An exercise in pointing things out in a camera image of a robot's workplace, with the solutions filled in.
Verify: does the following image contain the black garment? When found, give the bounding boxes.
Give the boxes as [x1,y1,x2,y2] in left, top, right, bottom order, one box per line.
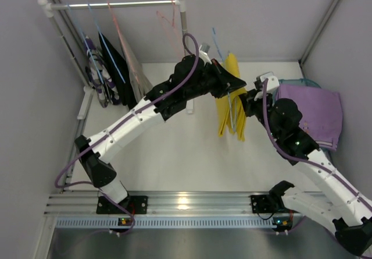
[99,33,137,109]

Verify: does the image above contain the teal transparent plastic basin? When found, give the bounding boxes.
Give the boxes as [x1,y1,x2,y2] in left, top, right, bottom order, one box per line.
[278,78,332,155]

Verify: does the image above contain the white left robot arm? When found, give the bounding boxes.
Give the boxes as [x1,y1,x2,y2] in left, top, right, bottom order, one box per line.
[75,55,246,204]

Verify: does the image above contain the grey beige garment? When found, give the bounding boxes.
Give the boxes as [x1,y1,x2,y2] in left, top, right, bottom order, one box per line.
[118,30,153,102]

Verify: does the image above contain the yellow garment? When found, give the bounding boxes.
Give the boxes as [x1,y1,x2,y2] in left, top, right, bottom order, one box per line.
[214,52,248,143]

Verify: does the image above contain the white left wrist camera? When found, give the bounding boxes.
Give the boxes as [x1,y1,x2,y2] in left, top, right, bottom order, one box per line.
[199,42,212,64]

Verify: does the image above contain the blue wire hanger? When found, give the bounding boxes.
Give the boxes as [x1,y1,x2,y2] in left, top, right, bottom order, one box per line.
[87,2,127,84]
[212,27,237,132]
[67,5,106,94]

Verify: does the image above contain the white clothes rack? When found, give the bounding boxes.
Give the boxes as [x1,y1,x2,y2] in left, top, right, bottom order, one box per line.
[38,0,188,120]

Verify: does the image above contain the purple white patterned garment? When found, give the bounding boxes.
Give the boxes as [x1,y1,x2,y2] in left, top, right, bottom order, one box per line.
[83,35,121,108]

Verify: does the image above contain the aluminium mounting rail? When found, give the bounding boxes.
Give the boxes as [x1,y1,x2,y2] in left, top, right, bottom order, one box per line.
[43,190,361,230]

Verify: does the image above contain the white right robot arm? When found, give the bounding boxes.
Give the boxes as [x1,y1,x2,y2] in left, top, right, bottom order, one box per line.
[240,90,371,257]

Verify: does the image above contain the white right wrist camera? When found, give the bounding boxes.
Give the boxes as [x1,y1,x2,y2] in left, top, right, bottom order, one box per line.
[254,72,280,93]

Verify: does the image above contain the pink wire hanger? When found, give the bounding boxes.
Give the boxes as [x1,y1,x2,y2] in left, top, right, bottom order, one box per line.
[108,3,142,85]
[156,0,184,59]

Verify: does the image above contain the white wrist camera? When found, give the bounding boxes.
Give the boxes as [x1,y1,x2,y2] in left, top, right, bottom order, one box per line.
[254,72,280,93]
[199,42,212,64]

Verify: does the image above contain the purple trousers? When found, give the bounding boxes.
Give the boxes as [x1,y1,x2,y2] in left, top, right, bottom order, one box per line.
[275,84,344,152]

